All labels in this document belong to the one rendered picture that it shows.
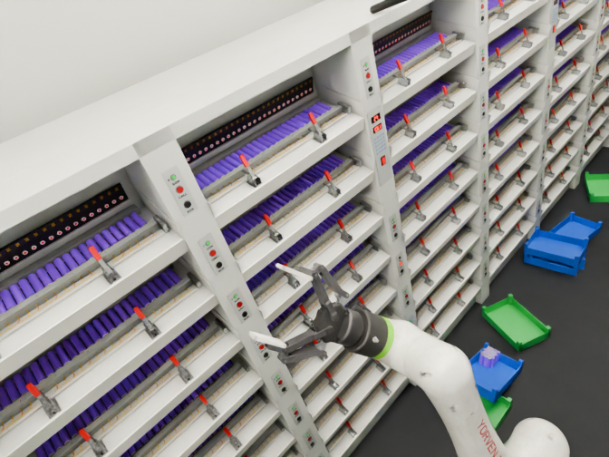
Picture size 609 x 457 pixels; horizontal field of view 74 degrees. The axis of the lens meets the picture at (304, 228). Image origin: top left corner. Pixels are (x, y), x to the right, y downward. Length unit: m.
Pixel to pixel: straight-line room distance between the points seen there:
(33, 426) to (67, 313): 0.28
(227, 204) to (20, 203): 0.46
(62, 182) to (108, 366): 0.48
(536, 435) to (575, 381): 1.30
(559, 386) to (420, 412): 0.69
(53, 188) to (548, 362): 2.33
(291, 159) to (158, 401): 0.78
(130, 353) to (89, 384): 0.11
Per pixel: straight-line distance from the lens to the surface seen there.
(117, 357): 1.15
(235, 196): 1.11
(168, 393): 1.28
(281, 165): 1.19
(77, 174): 0.93
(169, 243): 1.05
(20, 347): 1.04
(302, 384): 1.62
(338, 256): 1.43
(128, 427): 1.29
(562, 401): 2.43
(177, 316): 1.15
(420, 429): 2.31
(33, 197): 0.92
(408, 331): 0.92
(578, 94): 3.38
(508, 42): 2.41
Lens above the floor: 2.06
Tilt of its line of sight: 34 degrees down
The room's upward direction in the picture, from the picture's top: 19 degrees counter-clockwise
